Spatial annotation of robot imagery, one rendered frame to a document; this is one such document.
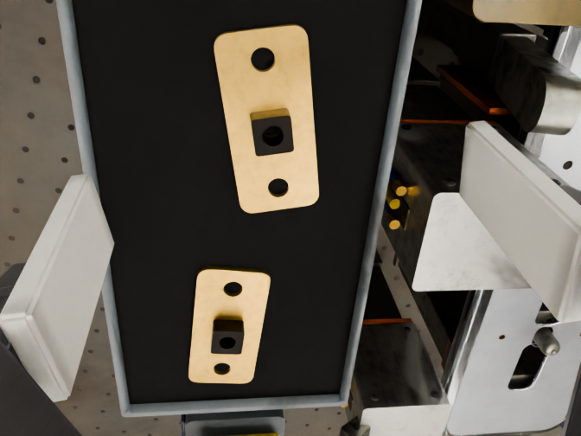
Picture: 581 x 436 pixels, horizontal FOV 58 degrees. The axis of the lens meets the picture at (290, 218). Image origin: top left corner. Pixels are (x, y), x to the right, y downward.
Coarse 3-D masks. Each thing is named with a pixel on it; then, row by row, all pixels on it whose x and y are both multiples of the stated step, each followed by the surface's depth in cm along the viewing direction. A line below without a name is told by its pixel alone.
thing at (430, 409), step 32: (384, 288) 67; (384, 320) 61; (384, 352) 57; (416, 352) 57; (352, 384) 54; (384, 384) 53; (416, 384) 53; (352, 416) 55; (384, 416) 51; (416, 416) 52
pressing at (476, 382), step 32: (576, 32) 39; (576, 64) 40; (576, 128) 44; (544, 160) 45; (576, 160) 45; (480, 320) 54; (512, 320) 55; (480, 352) 57; (512, 352) 58; (576, 352) 59; (448, 384) 59; (480, 384) 60; (544, 384) 61; (448, 416) 62; (480, 416) 63; (512, 416) 64; (544, 416) 65
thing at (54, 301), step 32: (64, 192) 16; (96, 192) 18; (64, 224) 15; (96, 224) 17; (32, 256) 14; (64, 256) 14; (96, 256) 17; (32, 288) 12; (64, 288) 14; (96, 288) 16; (0, 320) 12; (32, 320) 12; (64, 320) 14; (32, 352) 12; (64, 352) 13; (64, 384) 13
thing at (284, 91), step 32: (224, 32) 21; (256, 32) 21; (288, 32) 21; (224, 64) 21; (288, 64) 22; (224, 96) 22; (256, 96) 22; (288, 96) 22; (256, 128) 22; (288, 128) 22; (256, 160) 24; (288, 160) 24; (256, 192) 25; (288, 192) 25
